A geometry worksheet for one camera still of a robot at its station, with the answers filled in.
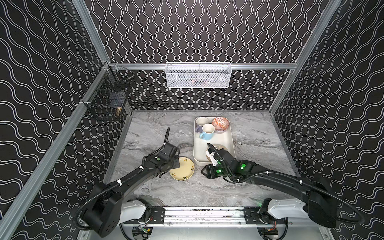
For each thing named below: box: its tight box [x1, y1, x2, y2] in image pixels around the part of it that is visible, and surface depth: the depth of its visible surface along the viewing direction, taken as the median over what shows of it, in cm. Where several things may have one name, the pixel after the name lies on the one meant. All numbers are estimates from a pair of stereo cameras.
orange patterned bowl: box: [212, 116, 230, 131], surface depth 108 cm
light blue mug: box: [200, 123, 215, 141], surface depth 102 cm
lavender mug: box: [195, 117, 209, 133], surface depth 107 cm
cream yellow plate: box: [169, 156, 195, 181], surface depth 89 cm
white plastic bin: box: [193, 116, 236, 166], surface depth 105 cm
